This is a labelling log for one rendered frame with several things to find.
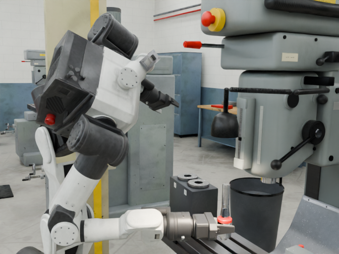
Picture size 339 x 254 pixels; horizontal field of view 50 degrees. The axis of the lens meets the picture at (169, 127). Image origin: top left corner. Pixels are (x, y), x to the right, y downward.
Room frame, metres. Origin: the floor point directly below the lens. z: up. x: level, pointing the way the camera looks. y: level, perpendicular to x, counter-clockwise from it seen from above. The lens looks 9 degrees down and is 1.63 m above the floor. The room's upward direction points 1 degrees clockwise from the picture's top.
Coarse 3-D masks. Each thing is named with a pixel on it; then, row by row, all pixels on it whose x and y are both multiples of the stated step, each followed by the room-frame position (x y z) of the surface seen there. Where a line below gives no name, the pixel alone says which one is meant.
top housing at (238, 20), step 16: (208, 0) 1.04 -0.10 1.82; (224, 0) 0.98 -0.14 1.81; (240, 0) 0.92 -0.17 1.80; (256, 0) 0.90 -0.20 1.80; (320, 0) 1.00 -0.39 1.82; (336, 0) 1.03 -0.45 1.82; (240, 16) 0.92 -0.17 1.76; (256, 16) 0.90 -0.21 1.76; (272, 16) 0.91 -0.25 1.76; (288, 16) 0.94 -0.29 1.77; (304, 16) 0.97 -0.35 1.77; (320, 16) 1.00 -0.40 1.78; (208, 32) 1.05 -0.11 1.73; (224, 32) 1.01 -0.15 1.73; (240, 32) 1.00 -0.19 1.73; (256, 32) 1.00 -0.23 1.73; (304, 32) 0.99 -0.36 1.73; (320, 32) 1.02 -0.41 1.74; (336, 32) 1.04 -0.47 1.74
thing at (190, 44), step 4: (184, 44) 1.06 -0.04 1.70; (188, 44) 1.05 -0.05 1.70; (192, 44) 1.06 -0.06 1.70; (196, 44) 1.07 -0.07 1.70; (200, 44) 1.07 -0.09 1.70; (204, 44) 1.09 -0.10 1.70; (208, 44) 1.09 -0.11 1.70; (212, 44) 1.10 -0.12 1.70; (216, 44) 1.11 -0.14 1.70; (220, 44) 1.12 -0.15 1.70; (196, 48) 1.08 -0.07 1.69
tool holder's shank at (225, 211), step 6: (222, 186) 1.09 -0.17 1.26; (228, 186) 1.08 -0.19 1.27; (222, 192) 1.09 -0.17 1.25; (228, 192) 1.08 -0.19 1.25; (222, 198) 1.09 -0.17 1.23; (228, 198) 1.08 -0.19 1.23; (222, 204) 1.09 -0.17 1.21; (228, 204) 1.08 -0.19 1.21; (222, 210) 1.08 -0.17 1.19; (228, 210) 1.08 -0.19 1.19; (222, 216) 1.08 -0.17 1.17; (228, 216) 1.08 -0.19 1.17
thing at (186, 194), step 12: (180, 180) 1.50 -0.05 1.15; (192, 180) 1.46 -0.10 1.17; (204, 180) 1.46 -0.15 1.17; (180, 192) 1.45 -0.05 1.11; (192, 192) 1.36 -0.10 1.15; (204, 192) 1.38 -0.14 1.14; (216, 192) 1.40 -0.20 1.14; (180, 204) 1.45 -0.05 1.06; (192, 204) 1.36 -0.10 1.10; (204, 204) 1.38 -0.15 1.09; (216, 204) 1.40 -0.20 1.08; (216, 216) 1.40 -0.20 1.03
